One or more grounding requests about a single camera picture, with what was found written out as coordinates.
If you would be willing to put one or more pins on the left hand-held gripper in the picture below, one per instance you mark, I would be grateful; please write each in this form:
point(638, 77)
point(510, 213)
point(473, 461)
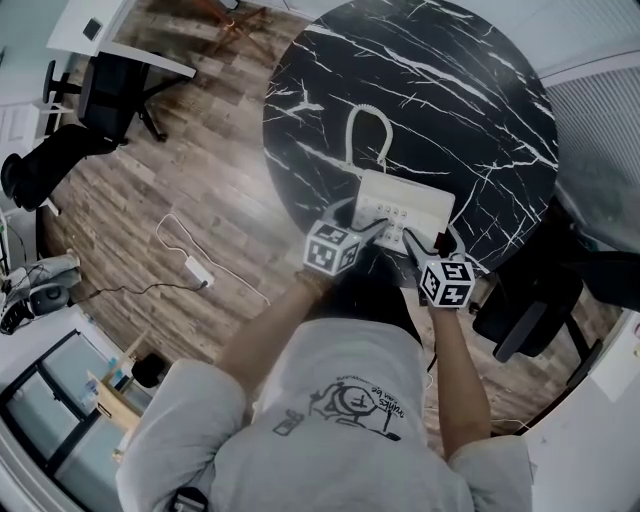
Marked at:
point(322, 255)

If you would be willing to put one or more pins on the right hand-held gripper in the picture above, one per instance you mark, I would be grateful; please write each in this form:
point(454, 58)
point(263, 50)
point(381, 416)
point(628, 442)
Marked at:
point(447, 285)

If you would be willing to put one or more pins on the person's left forearm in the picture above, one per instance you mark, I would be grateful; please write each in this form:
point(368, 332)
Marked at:
point(265, 335)

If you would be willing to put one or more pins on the person's right forearm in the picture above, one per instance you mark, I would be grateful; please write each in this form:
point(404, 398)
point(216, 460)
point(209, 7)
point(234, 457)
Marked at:
point(460, 375)

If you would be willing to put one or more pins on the person's black trousers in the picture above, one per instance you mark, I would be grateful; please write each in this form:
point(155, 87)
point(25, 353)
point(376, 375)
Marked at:
point(375, 300)

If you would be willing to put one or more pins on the black office chair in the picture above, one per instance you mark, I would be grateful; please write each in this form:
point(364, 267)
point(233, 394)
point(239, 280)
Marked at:
point(530, 295)
point(105, 100)

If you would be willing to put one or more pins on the white power adapter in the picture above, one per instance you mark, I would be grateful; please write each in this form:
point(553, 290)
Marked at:
point(199, 272)

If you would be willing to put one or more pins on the round black marble table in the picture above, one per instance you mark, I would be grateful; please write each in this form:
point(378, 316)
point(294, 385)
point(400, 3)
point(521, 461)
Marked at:
point(425, 75)

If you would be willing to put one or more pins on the person's grey printed t-shirt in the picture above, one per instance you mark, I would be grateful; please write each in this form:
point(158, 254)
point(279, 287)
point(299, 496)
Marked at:
point(325, 450)

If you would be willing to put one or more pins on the orange tree-shaped coat rack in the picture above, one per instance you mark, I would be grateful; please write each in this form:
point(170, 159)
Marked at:
point(226, 25)

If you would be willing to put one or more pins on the small black round bin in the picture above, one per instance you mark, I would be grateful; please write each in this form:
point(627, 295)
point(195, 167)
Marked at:
point(148, 370)

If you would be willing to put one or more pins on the light wooden crate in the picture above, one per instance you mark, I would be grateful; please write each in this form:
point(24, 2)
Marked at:
point(112, 400)

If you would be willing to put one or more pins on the grey rounded machine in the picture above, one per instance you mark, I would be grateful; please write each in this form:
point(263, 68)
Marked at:
point(47, 295)

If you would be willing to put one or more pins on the small black square device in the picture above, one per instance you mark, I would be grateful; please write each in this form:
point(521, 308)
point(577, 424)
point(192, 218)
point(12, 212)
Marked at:
point(92, 29)

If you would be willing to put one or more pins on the black harness buckle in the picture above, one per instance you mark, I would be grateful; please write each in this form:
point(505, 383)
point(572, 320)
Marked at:
point(190, 502)

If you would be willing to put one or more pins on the white rectangular desk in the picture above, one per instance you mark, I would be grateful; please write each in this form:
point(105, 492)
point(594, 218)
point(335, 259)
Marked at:
point(70, 30)

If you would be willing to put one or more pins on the black framed glass cabinet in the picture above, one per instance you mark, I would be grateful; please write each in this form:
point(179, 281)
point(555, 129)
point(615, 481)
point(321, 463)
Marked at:
point(30, 400)

